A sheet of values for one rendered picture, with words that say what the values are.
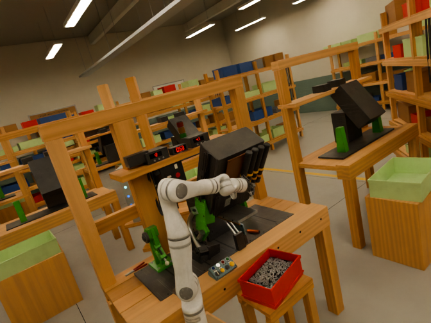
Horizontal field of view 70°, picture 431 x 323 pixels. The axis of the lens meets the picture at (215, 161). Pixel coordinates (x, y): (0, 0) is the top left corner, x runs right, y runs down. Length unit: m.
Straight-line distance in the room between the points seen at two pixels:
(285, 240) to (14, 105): 10.49
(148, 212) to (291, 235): 0.96
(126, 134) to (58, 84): 9.92
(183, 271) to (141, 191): 0.93
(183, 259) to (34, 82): 10.85
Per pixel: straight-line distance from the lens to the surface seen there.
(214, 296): 1.84
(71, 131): 1.97
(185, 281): 1.33
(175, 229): 1.25
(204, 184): 1.29
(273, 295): 1.67
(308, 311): 1.98
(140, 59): 12.91
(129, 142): 2.06
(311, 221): 2.27
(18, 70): 11.85
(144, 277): 2.10
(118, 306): 1.99
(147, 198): 2.14
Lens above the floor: 1.92
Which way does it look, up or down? 14 degrees down
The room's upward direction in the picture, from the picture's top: 15 degrees counter-clockwise
